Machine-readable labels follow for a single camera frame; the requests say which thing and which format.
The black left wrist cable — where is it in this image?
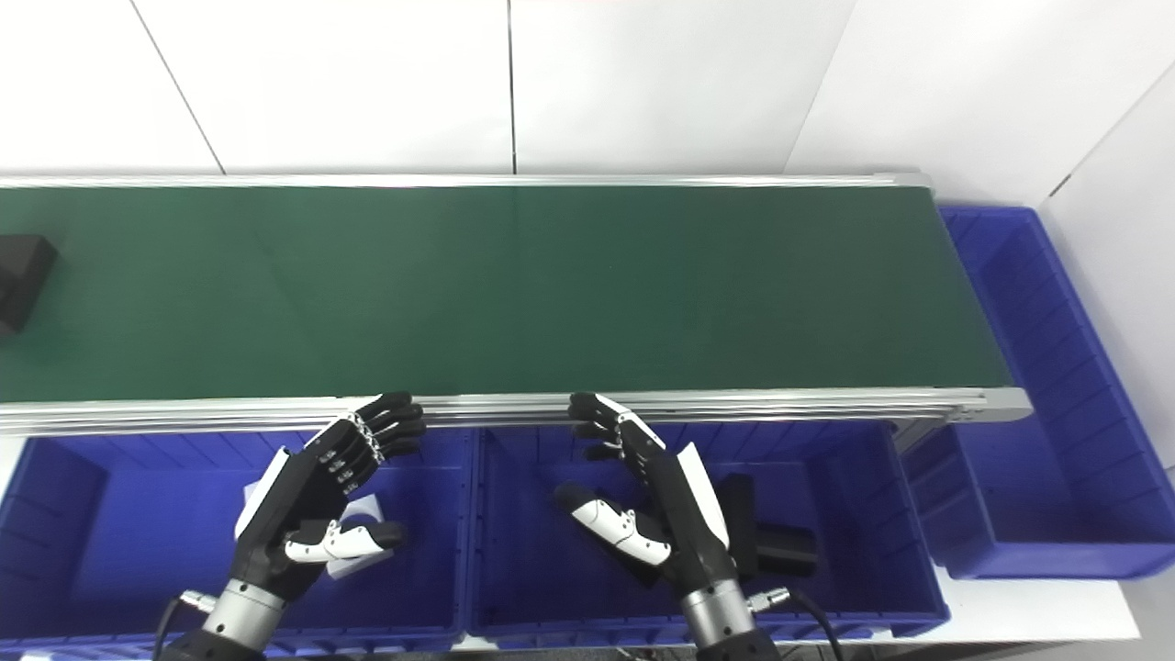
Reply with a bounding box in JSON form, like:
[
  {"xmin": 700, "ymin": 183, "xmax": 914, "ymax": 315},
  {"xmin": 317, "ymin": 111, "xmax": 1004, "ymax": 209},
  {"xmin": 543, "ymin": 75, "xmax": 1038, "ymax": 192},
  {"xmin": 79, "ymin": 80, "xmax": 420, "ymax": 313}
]
[{"xmin": 151, "ymin": 590, "xmax": 218, "ymax": 661}]

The green conveyor belt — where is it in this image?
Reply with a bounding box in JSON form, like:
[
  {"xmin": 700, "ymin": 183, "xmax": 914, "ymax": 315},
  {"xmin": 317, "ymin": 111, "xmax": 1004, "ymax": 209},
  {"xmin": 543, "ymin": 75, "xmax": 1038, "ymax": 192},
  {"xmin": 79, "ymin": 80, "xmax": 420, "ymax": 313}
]
[
  {"xmin": 0, "ymin": 184, "xmax": 1016, "ymax": 405},
  {"xmin": 0, "ymin": 170, "xmax": 1035, "ymax": 440}
]

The blue bin holding black parts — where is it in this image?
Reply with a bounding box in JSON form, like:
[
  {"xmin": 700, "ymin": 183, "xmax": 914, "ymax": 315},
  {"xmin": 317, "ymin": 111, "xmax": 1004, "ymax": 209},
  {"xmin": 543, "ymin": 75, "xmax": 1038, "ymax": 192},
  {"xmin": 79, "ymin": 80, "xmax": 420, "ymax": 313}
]
[{"xmin": 468, "ymin": 420, "xmax": 952, "ymax": 649}]

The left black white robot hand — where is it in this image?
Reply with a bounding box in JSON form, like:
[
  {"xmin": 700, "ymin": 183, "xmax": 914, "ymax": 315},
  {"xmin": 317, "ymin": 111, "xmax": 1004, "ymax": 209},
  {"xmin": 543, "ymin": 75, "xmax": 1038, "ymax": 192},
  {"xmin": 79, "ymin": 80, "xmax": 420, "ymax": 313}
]
[{"xmin": 229, "ymin": 392, "xmax": 428, "ymax": 604}]

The black cylinder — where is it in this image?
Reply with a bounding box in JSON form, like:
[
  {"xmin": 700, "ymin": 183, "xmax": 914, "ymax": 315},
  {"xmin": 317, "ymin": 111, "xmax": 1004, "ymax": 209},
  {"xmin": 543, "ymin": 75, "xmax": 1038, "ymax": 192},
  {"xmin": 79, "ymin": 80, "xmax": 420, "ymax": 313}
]
[
  {"xmin": 716, "ymin": 473, "xmax": 820, "ymax": 581},
  {"xmin": 0, "ymin": 234, "xmax": 59, "ymax": 336}
]

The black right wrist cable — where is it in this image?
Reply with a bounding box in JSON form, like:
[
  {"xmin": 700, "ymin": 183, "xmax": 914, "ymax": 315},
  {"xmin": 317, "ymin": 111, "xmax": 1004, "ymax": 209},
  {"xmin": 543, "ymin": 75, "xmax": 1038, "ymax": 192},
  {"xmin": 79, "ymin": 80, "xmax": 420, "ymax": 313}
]
[{"xmin": 746, "ymin": 586, "xmax": 847, "ymax": 661}]

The blue bin holding white part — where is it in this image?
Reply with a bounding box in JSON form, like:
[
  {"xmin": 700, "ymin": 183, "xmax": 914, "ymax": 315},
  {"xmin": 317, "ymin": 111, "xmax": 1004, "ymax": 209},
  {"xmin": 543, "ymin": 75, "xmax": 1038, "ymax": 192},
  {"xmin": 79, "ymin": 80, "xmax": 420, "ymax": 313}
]
[{"xmin": 0, "ymin": 427, "xmax": 475, "ymax": 658}]

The white block with round hole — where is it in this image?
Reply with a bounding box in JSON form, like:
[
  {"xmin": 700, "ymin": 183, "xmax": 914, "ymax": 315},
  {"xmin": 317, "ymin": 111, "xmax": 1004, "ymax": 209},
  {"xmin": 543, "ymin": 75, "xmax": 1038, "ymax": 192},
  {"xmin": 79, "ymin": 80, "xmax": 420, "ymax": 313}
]
[{"xmin": 241, "ymin": 485, "xmax": 385, "ymax": 582}]

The aluminium conveyor support leg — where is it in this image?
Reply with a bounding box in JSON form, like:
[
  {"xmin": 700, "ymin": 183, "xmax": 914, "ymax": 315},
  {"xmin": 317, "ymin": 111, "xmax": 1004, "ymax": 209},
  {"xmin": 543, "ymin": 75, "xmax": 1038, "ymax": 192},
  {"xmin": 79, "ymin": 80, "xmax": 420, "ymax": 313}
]
[{"xmin": 890, "ymin": 418, "xmax": 948, "ymax": 453}]

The empty blue plastic bin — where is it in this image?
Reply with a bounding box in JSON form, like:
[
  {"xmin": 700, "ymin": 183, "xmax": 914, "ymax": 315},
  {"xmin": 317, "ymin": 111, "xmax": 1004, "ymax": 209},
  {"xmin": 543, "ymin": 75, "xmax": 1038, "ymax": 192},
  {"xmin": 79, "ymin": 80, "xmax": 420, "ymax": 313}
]
[{"xmin": 904, "ymin": 207, "xmax": 1175, "ymax": 581}]

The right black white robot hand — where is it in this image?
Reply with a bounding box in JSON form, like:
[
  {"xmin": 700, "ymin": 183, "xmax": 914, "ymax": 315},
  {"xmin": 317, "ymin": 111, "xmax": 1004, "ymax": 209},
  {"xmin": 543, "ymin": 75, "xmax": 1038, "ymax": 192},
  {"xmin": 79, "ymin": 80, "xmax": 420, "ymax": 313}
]
[{"xmin": 553, "ymin": 392, "xmax": 741, "ymax": 598}]

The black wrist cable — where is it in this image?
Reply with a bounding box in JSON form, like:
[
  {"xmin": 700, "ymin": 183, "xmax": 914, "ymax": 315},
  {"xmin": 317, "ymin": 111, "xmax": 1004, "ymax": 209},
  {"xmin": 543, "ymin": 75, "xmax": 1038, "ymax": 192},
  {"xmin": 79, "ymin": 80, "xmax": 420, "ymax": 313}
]
[
  {"xmin": 151, "ymin": 590, "xmax": 218, "ymax": 661},
  {"xmin": 746, "ymin": 586, "xmax": 847, "ymax": 661}
]

